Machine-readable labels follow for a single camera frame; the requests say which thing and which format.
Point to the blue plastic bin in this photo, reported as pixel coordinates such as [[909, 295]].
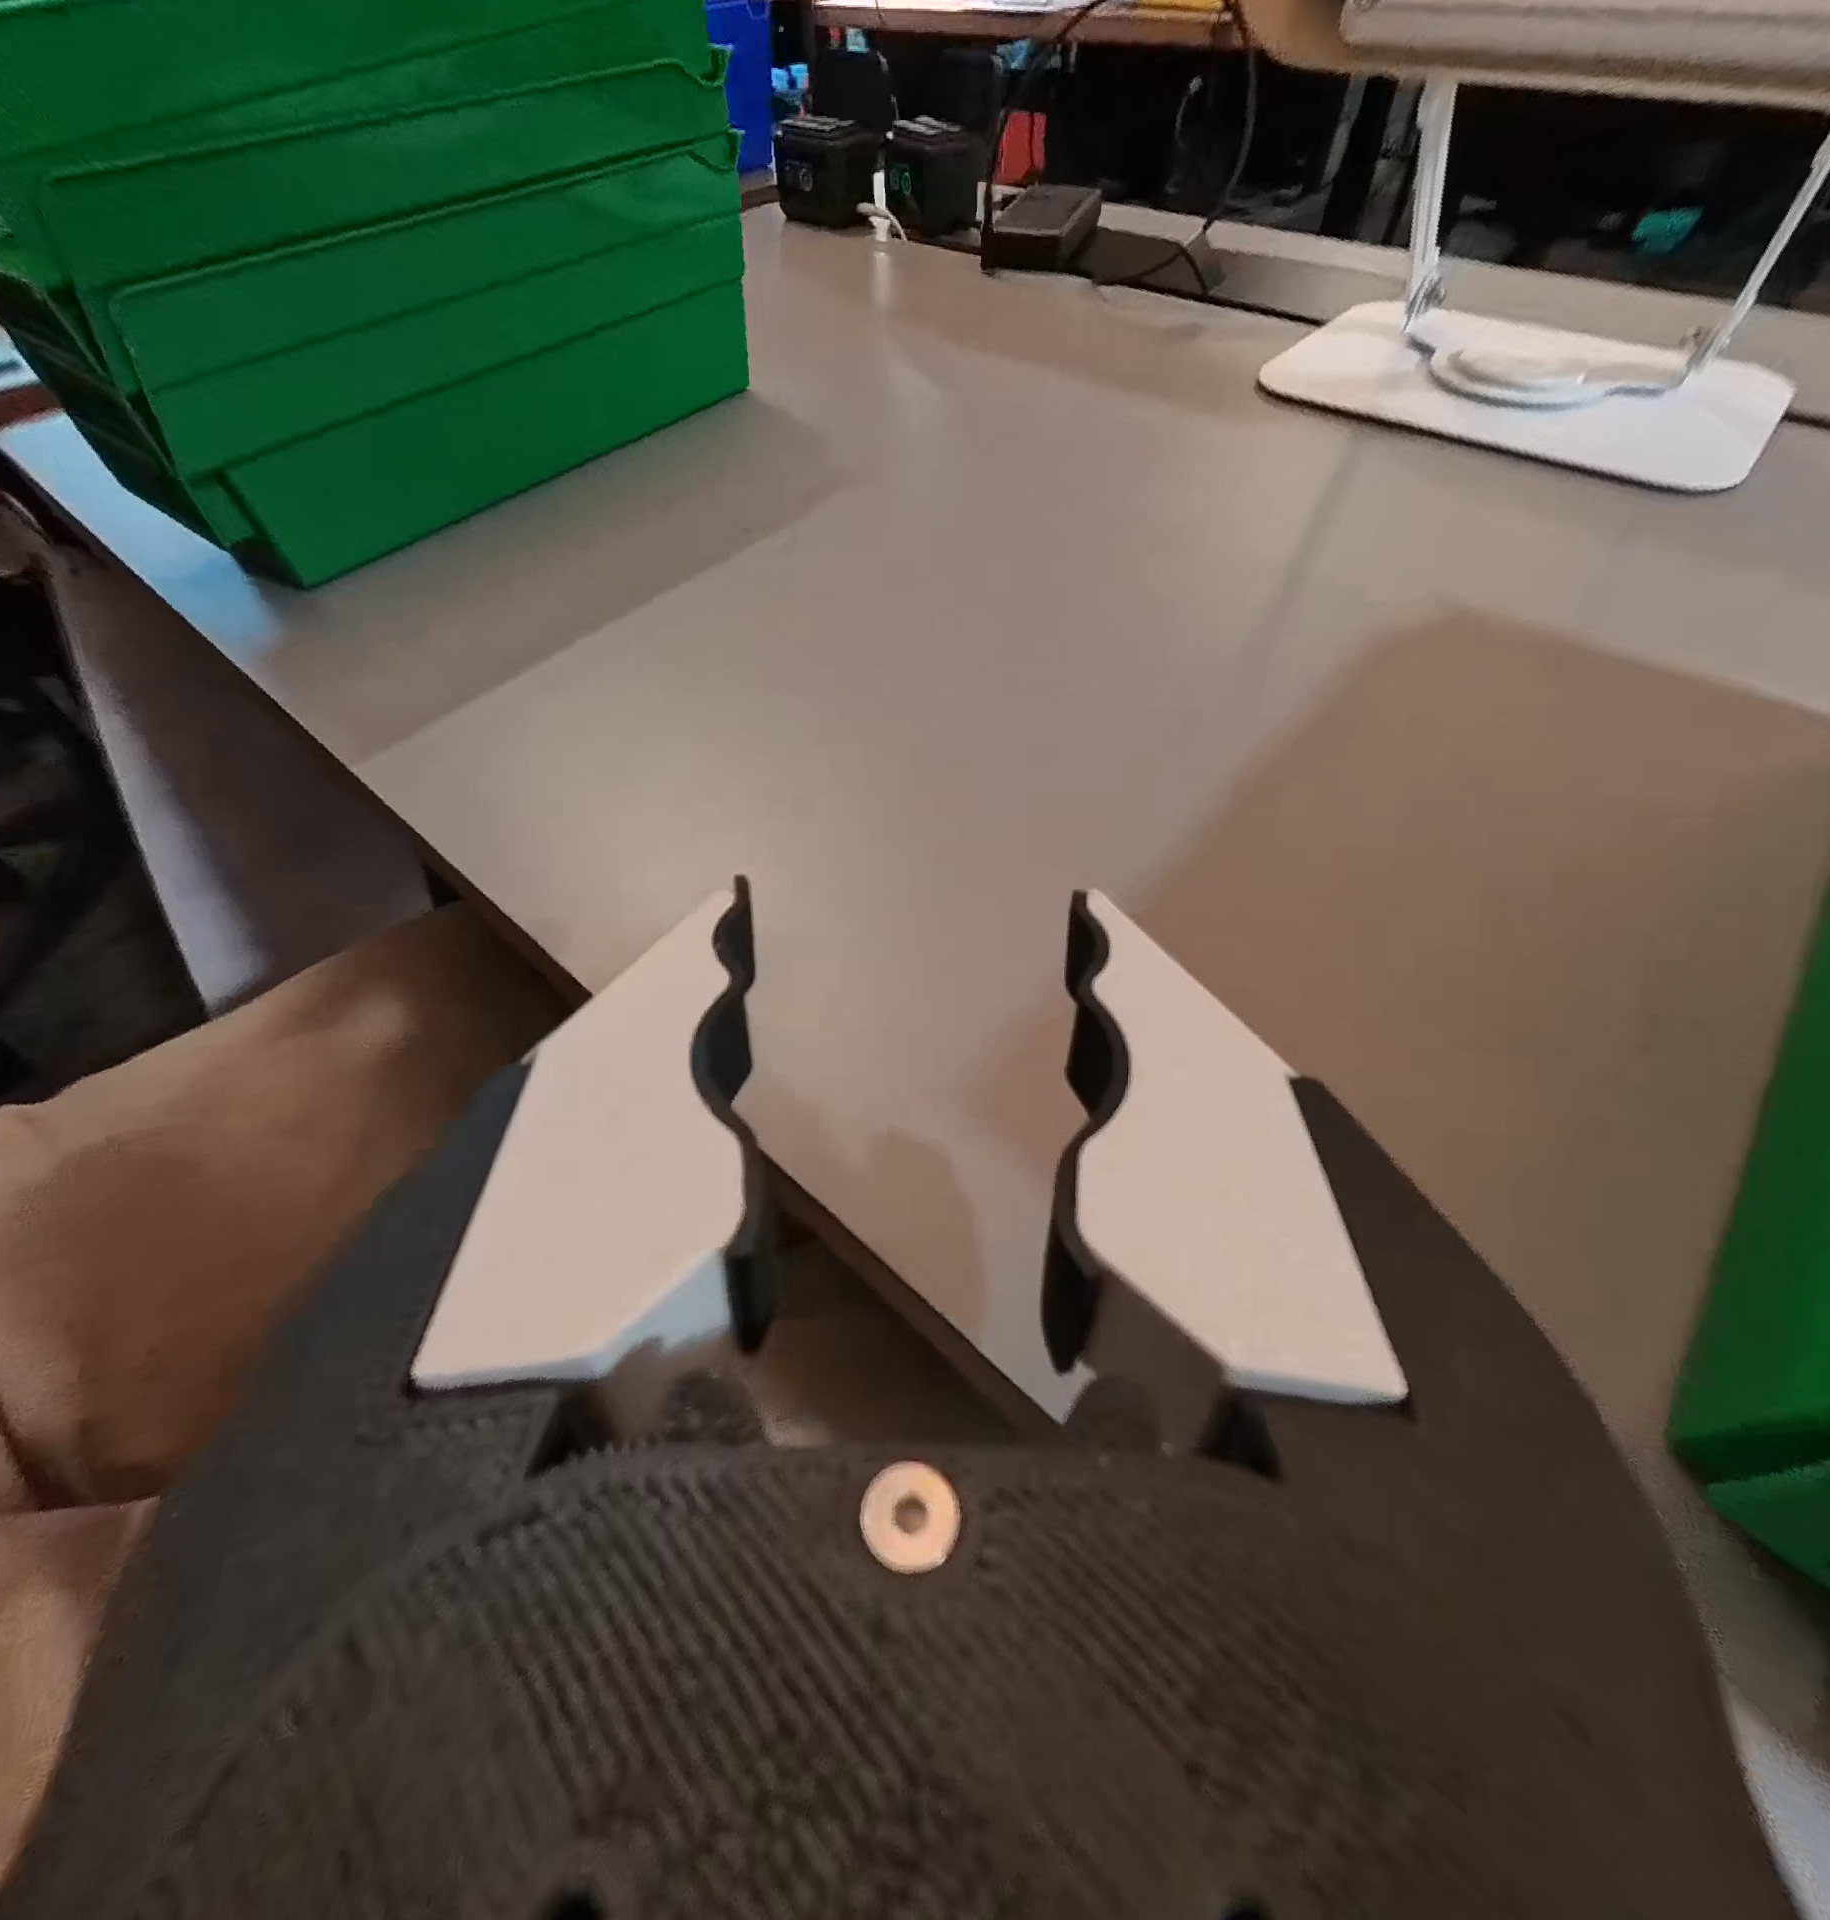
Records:
[[738, 60]]

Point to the black power adapter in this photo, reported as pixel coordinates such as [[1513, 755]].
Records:
[[1046, 225]]

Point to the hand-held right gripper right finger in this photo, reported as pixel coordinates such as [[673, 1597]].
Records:
[[1232, 1200]]

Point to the black battery charger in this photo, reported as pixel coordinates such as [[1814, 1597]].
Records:
[[938, 177], [828, 172]]

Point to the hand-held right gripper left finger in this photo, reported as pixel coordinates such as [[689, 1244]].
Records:
[[602, 1171]]

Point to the white monitor stand base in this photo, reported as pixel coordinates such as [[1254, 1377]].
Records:
[[1545, 397]]

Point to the green plastic storage bin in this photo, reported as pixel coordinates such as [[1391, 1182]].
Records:
[[1792, 1276]]

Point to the person's tan pants leg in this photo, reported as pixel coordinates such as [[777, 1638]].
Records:
[[180, 1200]]

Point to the stack of green bins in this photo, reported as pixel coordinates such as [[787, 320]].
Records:
[[407, 300]]

